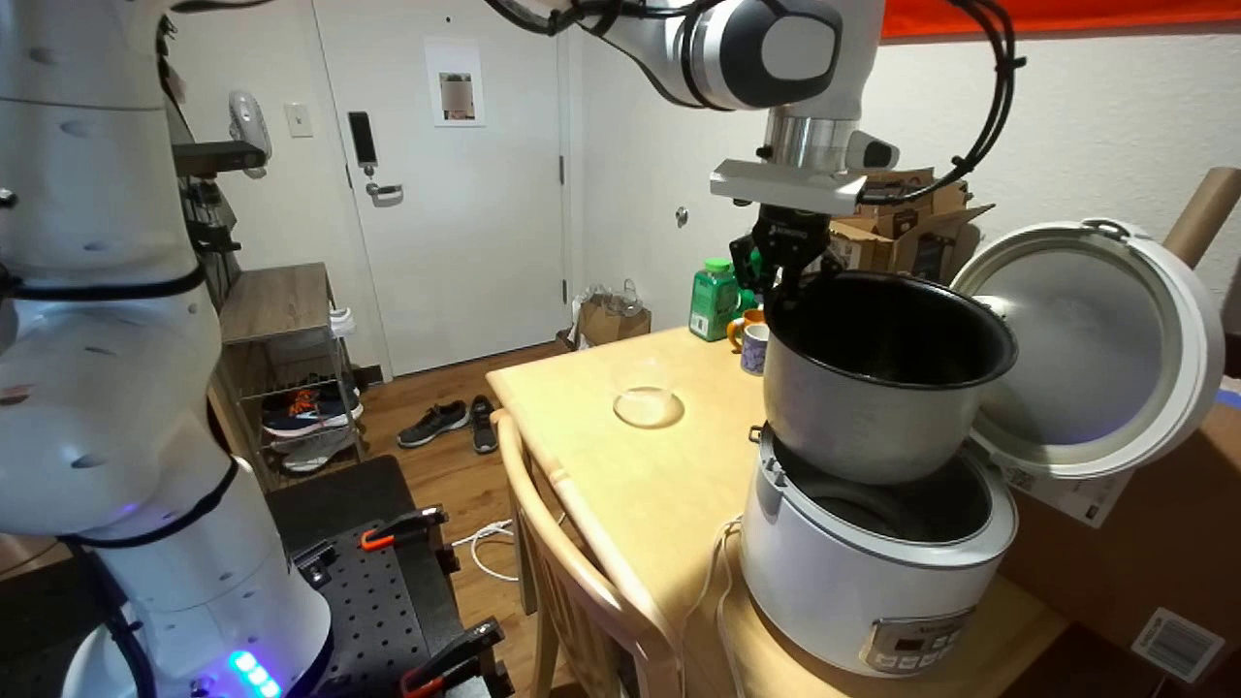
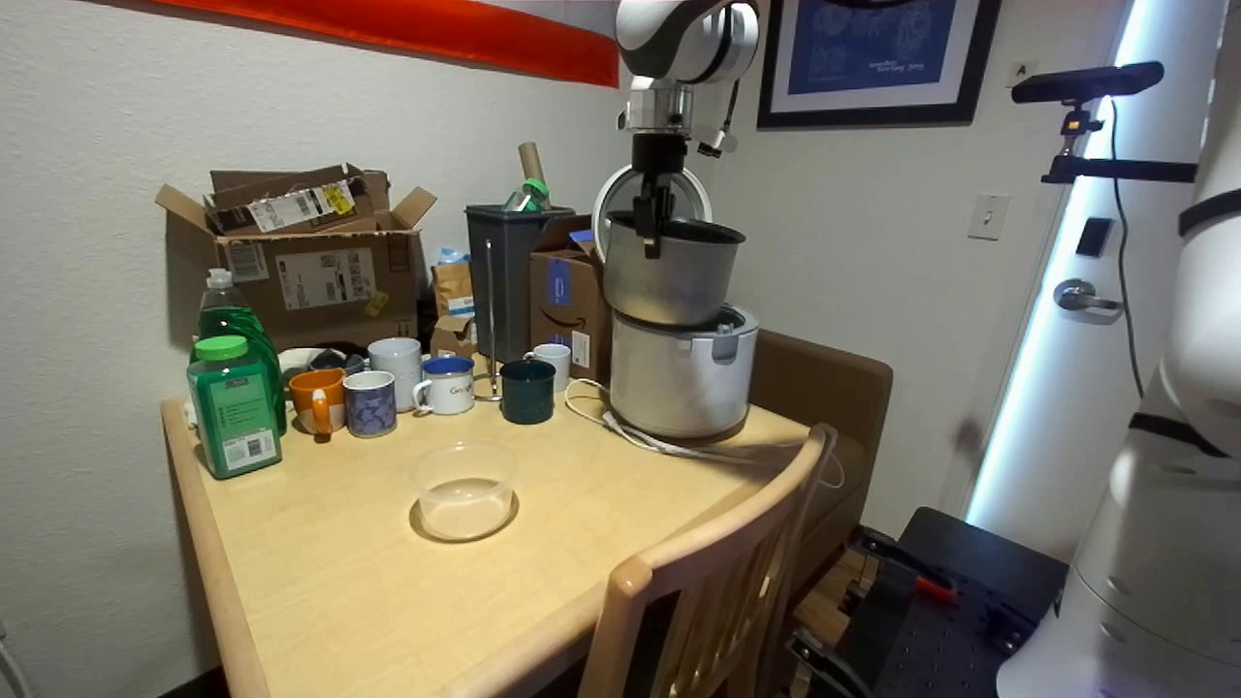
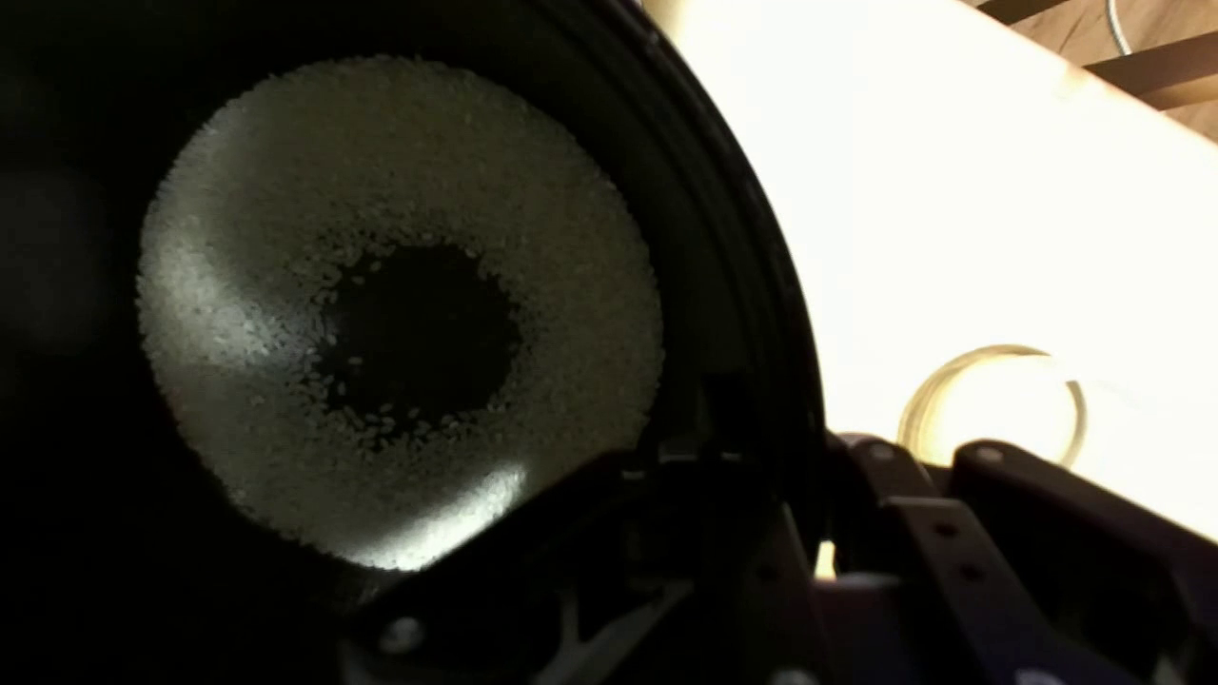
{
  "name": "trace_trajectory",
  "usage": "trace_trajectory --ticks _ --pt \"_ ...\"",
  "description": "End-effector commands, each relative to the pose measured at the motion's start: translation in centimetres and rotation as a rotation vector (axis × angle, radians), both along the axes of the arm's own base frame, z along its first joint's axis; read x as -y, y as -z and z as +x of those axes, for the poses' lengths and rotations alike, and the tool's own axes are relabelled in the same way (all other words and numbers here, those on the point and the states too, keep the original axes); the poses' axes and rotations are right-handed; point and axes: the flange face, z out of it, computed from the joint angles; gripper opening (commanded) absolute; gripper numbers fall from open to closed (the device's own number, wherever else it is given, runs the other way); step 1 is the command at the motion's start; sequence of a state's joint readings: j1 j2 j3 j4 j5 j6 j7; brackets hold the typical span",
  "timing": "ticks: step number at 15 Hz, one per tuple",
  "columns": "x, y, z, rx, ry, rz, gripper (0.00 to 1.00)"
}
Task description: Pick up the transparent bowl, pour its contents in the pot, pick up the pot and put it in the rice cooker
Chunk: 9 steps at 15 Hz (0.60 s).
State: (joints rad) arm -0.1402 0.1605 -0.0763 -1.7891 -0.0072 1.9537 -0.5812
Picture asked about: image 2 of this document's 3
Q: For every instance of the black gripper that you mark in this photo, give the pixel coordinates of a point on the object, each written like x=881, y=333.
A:
x=659, y=162

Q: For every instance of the metal pot black interior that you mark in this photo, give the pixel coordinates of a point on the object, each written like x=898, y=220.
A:
x=671, y=276

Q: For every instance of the white rice cooker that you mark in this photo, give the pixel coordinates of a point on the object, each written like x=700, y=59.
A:
x=684, y=382

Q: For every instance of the brown shipping box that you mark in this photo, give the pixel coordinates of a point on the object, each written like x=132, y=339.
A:
x=567, y=304

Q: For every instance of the green bottle in bin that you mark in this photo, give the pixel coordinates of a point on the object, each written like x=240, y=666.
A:
x=527, y=198

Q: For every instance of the cardboard tube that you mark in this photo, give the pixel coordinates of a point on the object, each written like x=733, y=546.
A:
x=534, y=162

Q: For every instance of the black trash bin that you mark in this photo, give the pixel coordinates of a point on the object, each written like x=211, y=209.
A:
x=501, y=286

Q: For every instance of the small white cup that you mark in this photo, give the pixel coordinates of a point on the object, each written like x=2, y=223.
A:
x=556, y=357

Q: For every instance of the dark green mug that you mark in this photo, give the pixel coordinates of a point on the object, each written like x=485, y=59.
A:
x=527, y=395

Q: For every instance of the small tan carton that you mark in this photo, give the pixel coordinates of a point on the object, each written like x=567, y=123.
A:
x=455, y=298

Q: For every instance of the dark brown wooden chair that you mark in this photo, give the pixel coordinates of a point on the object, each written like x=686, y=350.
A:
x=827, y=390

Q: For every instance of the white mug blue rim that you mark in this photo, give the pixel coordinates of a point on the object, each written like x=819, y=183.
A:
x=446, y=390

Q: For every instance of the framed blue picture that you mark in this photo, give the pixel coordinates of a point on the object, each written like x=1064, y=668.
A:
x=893, y=51

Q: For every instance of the tall white mug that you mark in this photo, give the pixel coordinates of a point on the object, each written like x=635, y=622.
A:
x=395, y=364

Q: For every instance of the open cardboard box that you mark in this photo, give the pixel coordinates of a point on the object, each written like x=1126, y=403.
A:
x=323, y=276

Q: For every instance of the blue patterned mug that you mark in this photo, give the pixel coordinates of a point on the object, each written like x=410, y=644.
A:
x=371, y=404

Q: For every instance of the light wooden chair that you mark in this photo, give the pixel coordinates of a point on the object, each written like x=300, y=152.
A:
x=724, y=568

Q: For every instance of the orange mug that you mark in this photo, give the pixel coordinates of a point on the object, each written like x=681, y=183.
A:
x=315, y=397

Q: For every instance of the black door keypad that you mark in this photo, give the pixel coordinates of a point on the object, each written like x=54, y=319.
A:
x=1096, y=238

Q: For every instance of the green round bottle white cap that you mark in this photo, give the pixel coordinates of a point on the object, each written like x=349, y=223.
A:
x=230, y=312

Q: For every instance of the green square soap bottle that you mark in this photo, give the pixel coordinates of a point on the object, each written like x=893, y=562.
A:
x=233, y=413

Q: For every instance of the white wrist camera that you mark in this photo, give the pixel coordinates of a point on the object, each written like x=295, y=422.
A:
x=715, y=127

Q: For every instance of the red wall banner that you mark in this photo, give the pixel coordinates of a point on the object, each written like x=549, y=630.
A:
x=426, y=28

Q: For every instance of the white light switch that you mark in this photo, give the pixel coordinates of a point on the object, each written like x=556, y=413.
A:
x=985, y=220

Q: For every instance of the black camera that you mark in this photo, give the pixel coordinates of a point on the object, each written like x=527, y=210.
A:
x=1087, y=79

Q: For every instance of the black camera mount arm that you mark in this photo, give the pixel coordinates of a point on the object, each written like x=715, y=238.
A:
x=1126, y=169

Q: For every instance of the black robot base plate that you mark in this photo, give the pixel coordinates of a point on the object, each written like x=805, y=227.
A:
x=982, y=585

